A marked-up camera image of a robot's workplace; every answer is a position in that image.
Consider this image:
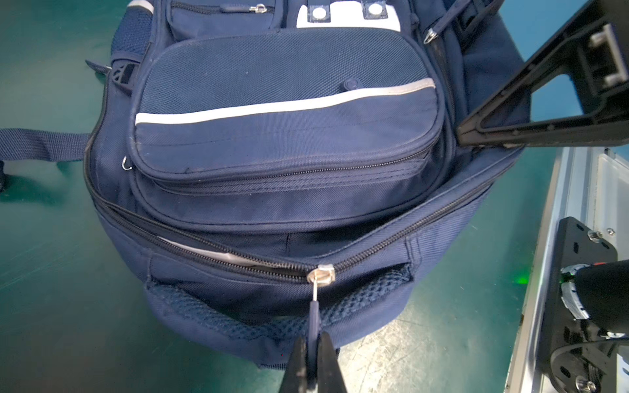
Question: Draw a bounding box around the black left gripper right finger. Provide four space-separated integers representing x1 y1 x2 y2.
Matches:
316 332 347 393

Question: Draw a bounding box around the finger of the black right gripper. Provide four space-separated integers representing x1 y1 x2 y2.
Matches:
456 1 628 147

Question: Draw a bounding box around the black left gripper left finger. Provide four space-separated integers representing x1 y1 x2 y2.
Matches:
278 337 308 393

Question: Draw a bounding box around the navy blue backpack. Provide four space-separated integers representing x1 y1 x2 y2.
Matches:
1 1 524 368

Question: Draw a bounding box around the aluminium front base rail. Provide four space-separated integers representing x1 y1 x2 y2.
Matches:
505 146 628 392

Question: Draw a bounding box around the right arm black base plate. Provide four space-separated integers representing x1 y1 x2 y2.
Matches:
537 217 628 392

